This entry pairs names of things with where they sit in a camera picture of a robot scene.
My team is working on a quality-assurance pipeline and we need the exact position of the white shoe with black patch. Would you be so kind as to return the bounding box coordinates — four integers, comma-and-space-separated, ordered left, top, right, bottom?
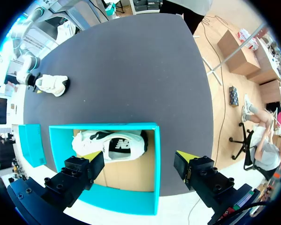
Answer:
71, 129, 149, 164

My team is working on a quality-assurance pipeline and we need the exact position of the teal shoebox lid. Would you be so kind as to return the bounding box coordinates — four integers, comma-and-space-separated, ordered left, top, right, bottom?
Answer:
18, 123, 48, 168

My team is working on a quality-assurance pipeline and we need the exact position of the person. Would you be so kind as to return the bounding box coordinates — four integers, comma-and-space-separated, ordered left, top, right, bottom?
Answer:
159, 0, 213, 36
240, 93, 281, 181

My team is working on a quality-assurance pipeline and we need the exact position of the cream white shoe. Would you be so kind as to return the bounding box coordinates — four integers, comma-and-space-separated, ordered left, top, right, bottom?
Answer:
35, 74, 71, 98

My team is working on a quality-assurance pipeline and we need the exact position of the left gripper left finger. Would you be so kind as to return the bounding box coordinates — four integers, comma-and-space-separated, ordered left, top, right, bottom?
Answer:
40, 151, 105, 208

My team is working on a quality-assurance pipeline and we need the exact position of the open teal shoebox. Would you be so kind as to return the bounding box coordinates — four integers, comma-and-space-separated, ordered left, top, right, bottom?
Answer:
48, 121, 161, 216

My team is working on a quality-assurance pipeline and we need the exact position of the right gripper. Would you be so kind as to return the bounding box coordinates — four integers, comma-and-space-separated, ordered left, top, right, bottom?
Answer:
26, 72, 42, 92

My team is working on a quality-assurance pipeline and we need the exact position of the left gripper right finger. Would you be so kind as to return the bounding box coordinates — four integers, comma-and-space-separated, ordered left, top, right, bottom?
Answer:
173, 150, 237, 208

